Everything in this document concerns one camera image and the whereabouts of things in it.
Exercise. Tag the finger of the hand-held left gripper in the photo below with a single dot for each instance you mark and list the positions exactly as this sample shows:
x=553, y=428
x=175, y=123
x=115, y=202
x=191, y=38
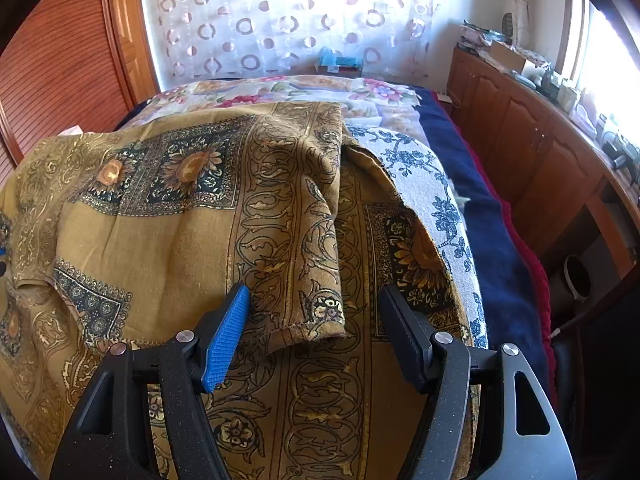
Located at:
x=1, y=260

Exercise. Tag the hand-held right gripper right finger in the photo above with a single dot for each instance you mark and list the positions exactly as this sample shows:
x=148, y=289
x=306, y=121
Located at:
x=405, y=335

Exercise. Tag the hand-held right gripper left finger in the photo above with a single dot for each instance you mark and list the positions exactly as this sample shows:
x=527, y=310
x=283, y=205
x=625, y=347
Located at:
x=227, y=340

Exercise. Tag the mustard patterned shirt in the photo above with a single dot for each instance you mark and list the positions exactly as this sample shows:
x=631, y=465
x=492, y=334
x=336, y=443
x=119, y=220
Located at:
x=175, y=230

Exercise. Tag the dark blue blanket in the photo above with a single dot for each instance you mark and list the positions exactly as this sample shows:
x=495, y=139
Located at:
x=500, y=260

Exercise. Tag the blue floral white sheet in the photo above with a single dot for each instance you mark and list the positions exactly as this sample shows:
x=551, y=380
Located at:
x=425, y=175

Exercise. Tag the small round bin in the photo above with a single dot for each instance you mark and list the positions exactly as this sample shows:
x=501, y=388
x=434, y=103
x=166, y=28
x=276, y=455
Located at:
x=577, y=277

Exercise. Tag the black chair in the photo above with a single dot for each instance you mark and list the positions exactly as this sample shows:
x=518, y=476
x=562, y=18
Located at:
x=600, y=360

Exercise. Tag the wooden slatted wardrobe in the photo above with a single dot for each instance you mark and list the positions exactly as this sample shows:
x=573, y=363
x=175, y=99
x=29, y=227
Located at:
x=65, y=60

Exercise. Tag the long wooden cabinet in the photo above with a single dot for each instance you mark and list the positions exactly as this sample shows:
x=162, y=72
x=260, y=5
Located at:
x=525, y=125

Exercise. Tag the pink floral quilt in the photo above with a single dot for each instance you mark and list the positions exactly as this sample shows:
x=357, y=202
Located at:
x=250, y=92

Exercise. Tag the box with blue items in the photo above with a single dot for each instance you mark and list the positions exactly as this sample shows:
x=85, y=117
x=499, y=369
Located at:
x=340, y=62

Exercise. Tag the pink container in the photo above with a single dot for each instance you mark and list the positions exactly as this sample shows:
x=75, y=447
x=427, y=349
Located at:
x=582, y=110

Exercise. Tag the open cardboard box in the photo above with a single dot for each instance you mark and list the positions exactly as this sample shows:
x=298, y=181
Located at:
x=505, y=57

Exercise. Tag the pile of packets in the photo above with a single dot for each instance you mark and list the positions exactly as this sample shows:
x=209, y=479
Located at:
x=480, y=35

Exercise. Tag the small desk fan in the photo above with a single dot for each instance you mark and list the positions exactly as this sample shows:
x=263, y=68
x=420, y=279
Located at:
x=507, y=22

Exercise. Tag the circle-patterned sheer curtain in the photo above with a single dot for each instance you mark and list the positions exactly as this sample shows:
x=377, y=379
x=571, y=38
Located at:
x=300, y=10

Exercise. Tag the beige patterned window curtain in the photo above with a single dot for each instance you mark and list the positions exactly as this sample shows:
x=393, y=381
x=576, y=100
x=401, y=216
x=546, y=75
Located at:
x=520, y=5

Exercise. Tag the wooden framed window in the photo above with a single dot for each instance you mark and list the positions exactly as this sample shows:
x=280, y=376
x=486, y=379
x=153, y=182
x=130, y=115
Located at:
x=610, y=50

